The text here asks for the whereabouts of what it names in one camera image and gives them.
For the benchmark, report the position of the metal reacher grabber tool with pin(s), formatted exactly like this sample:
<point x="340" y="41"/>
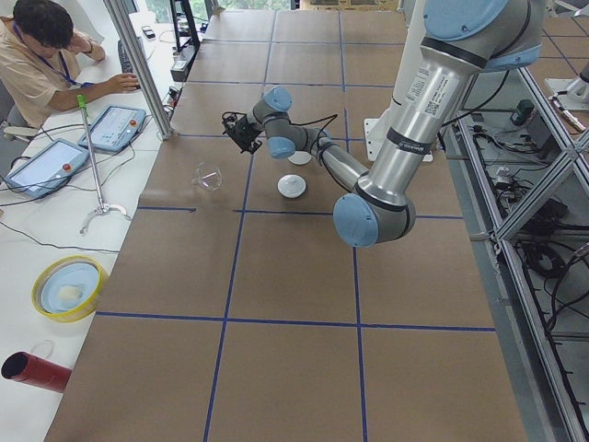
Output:
<point x="103" y="207"/>

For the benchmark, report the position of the far teach pendant tablet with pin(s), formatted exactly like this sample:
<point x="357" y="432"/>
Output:
<point x="115" y="127"/>

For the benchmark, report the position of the white enamel cup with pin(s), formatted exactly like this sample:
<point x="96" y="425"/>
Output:
<point x="300" y="158"/>

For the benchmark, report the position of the clear glass funnel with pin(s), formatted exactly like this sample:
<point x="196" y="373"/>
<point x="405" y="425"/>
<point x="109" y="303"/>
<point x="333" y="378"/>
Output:
<point x="208" y="176"/>

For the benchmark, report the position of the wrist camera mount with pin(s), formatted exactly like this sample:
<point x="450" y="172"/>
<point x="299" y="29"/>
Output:
<point x="230" y="121"/>

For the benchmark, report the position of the seated person beige shirt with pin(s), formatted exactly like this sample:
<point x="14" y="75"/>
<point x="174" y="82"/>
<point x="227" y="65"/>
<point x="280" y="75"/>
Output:
<point x="39" y="69"/>

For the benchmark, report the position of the black keyboard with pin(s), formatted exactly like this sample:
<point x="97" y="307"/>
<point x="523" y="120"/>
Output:
<point x="125" y="61"/>

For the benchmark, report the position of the aluminium frame rail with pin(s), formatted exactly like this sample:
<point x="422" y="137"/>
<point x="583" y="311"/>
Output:
<point x="522" y="142"/>

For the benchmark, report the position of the yellow tape roll with plate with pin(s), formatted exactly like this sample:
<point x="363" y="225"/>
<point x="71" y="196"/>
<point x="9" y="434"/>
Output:
<point x="69" y="289"/>

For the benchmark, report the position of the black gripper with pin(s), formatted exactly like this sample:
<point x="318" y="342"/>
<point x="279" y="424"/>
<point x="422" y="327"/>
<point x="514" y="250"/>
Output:
<point x="242" y="131"/>

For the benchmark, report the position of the teach pendant tablet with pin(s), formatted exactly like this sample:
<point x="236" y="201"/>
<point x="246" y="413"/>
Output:
<point x="115" y="127"/>
<point x="49" y="169"/>

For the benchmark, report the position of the red cylinder tube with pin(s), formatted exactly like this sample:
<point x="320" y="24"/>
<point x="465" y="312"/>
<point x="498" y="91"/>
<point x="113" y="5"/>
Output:
<point x="35" y="371"/>

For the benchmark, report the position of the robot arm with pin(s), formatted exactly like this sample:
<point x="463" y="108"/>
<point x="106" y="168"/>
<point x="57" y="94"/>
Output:
<point x="461" y="39"/>

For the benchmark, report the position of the aluminium frame post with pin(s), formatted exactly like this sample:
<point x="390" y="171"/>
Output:
<point x="123" y="25"/>

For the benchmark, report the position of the white cup lid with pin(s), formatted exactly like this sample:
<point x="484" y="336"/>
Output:
<point x="291" y="186"/>

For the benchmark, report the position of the near teach pendant tablet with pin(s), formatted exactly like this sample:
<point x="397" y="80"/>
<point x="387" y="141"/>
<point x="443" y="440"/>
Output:
<point x="49" y="169"/>

